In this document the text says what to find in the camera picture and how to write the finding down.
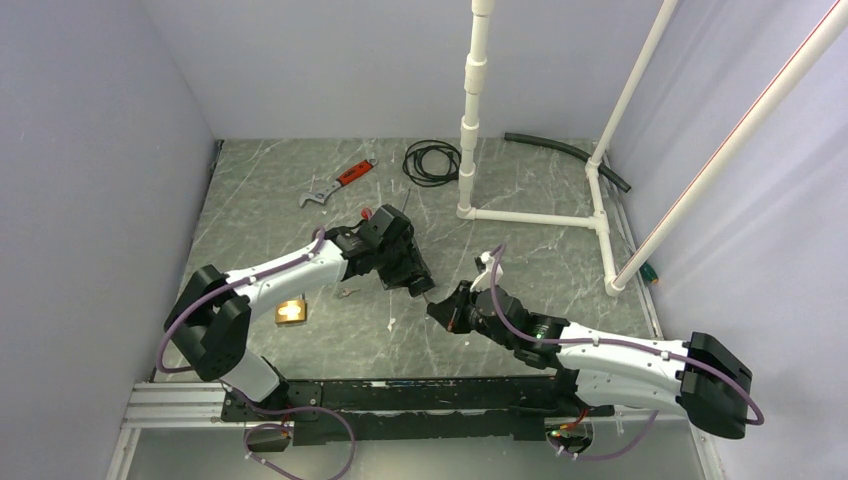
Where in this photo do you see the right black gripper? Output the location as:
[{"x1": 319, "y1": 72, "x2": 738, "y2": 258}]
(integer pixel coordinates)
[{"x1": 428, "y1": 279, "x2": 516, "y2": 350}]

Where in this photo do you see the purple cable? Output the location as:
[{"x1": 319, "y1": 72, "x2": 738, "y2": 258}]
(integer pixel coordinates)
[{"x1": 242, "y1": 405, "x2": 359, "y2": 480}]

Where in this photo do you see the black foam tube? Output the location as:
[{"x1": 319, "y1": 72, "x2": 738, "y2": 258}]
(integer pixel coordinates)
[{"x1": 504, "y1": 131, "x2": 633, "y2": 194}]

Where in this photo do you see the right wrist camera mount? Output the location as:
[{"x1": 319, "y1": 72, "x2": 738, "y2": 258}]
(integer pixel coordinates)
[{"x1": 470, "y1": 248, "x2": 503, "y2": 292}]

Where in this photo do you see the black padlock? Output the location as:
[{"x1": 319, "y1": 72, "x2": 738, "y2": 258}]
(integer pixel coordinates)
[{"x1": 407, "y1": 275, "x2": 435, "y2": 298}]

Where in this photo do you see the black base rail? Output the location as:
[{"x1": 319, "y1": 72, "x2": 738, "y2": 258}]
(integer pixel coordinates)
[{"x1": 220, "y1": 374, "x2": 617, "y2": 446}]

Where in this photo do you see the brass padlock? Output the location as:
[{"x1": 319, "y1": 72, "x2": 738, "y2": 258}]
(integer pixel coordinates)
[{"x1": 275, "y1": 298, "x2": 308, "y2": 327}]

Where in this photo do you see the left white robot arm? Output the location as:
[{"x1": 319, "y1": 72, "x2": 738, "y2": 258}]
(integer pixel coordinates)
[{"x1": 156, "y1": 204, "x2": 435, "y2": 420}]

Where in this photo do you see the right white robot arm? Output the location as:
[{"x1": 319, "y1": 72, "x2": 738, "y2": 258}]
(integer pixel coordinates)
[{"x1": 426, "y1": 281, "x2": 764, "y2": 440}]

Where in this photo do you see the coiled black cable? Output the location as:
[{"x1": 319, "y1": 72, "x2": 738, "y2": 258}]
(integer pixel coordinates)
[{"x1": 402, "y1": 139, "x2": 463, "y2": 189}]

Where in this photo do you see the green orange screwdriver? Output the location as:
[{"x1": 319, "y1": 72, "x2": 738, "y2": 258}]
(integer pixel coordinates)
[{"x1": 639, "y1": 263, "x2": 659, "y2": 284}]

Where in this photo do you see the red handled adjustable wrench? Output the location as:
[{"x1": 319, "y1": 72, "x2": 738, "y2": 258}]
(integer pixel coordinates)
[{"x1": 299, "y1": 158, "x2": 379, "y2": 208}]

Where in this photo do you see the yellow black screwdriver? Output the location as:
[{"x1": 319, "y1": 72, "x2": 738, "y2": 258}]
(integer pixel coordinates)
[{"x1": 399, "y1": 187, "x2": 412, "y2": 214}]

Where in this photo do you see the white PVC pipe frame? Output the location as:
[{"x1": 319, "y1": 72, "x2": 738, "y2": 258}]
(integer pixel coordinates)
[{"x1": 455, "y1": 0, "x2": 848, "y2": 298}]

